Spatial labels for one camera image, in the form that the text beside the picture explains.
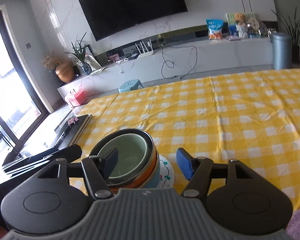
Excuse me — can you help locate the long leaf potted plant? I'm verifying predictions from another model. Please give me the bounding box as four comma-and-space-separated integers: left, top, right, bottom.
270, 6, 300, 62

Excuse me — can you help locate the black television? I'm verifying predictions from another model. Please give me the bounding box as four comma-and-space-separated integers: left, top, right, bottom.
78, 0, 188, 42

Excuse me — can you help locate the green picture board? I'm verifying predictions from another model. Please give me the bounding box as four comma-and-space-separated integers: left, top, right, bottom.
226, 12, 256, 37

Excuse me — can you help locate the green ceramic bowl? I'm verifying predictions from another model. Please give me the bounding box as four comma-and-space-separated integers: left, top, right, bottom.
97, 134, 151, 180

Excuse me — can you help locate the light blue stool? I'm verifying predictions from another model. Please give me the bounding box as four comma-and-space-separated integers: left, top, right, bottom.
118, 79, 143, 93

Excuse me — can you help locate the white router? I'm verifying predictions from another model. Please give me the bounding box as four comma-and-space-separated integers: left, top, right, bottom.
135, 39, 155, 59

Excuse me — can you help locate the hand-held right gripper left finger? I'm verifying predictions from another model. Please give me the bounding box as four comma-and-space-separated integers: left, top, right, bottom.
37, 147, 119, 198

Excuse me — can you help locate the yellow checked tablecloth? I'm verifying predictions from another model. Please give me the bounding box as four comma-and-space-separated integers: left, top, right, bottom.
72, 69, 300, 205

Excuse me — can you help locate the green plant in glass vase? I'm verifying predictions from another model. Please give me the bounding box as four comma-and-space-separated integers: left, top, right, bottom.
64, 32, 92, 75

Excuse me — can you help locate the orange steel bowl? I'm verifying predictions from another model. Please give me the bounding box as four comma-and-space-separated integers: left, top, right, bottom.
89, 128, 157, 188

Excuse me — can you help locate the dried flower bunch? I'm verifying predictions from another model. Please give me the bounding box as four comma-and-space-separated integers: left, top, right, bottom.
41, 52, 58, 69

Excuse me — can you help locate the grey trash bin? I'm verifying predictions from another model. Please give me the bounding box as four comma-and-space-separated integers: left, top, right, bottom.
271, 32, 292, 70

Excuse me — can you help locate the sliding glass door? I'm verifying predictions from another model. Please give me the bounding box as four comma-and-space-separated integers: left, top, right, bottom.
0, 6, 55, 167

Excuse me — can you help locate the white paper card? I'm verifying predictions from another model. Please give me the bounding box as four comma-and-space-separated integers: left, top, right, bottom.
85, 54, 102, 72

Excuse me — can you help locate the white marble television cabinet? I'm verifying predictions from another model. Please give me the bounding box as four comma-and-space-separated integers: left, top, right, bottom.
57, 34, 274, 100

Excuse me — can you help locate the pink box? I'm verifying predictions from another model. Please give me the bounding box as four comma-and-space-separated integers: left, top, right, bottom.
66, 89, 87, 107

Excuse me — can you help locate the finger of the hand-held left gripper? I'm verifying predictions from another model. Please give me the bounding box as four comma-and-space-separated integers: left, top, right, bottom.
1, 144, 83, 177

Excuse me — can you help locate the black cable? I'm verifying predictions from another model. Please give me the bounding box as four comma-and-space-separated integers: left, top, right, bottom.
161, 45, 198, 80

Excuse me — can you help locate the round hand fan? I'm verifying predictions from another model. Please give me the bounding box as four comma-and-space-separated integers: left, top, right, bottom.
247, 17, 260, 29

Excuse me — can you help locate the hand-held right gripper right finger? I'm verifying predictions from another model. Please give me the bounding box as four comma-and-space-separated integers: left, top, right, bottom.
176, 147, 264, 197

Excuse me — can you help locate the blue snack bag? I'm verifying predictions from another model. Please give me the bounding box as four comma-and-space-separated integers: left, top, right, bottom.
206, 19, 224, 40

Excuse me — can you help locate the white vine painted plate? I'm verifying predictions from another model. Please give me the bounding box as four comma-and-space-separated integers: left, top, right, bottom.
157, 155, 175, 188

